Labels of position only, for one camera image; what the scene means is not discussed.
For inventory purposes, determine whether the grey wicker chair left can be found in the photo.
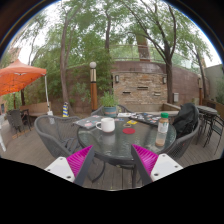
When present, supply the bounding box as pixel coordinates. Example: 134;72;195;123
34;115;81;158

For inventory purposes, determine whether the round side table right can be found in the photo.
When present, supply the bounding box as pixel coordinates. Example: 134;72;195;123
198;106;224;145

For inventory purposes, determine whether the wooden lamp post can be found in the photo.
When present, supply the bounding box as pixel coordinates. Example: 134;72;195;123
89;62;97;111

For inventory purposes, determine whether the laptop with stickers left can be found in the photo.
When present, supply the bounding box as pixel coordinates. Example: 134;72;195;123
75;115;102;129

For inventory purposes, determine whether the round glass patio table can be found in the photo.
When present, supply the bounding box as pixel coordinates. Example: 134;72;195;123
78;118;176;186

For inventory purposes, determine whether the grey wicker chair right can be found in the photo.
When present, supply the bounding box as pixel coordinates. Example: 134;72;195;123
166;121;201;160

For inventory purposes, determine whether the dark chair far left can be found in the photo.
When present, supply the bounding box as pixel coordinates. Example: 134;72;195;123
7;109;30;132

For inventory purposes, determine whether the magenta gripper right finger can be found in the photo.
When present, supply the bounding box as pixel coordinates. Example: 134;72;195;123
131;144;182;185

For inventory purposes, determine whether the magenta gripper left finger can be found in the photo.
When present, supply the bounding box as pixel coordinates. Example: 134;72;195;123
46;145;94;186

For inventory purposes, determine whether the red round coaster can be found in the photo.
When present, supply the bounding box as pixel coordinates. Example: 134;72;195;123
123;128;135;134

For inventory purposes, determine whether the plastic bottle with green cap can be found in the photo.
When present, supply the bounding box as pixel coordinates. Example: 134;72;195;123
155;112;169;147

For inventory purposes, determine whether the grey wicker chair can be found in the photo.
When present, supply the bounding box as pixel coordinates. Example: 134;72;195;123
34;115;81;158
91;104;130;118
166;121;201;160

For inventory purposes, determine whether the potted green plant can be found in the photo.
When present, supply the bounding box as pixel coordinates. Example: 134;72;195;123
100;91;118;107

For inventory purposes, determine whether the grey wicker chair far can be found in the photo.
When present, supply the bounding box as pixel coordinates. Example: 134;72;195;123
91;104;130;118

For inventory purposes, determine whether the blue yellow striped cone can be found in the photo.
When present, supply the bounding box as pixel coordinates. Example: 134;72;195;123
63;102;69;117

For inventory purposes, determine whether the black jacket on chair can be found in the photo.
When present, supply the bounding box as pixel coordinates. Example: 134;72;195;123
173;103;199;138

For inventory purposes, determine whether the dark laptop with stickers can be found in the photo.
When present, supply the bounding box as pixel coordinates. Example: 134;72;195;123
130;113;160;126

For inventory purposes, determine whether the white ceramic mug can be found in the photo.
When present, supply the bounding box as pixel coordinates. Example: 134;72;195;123
96;117;115;133

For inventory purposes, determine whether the orange patio umbrella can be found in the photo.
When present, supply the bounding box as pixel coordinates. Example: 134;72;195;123
0;59;47;96

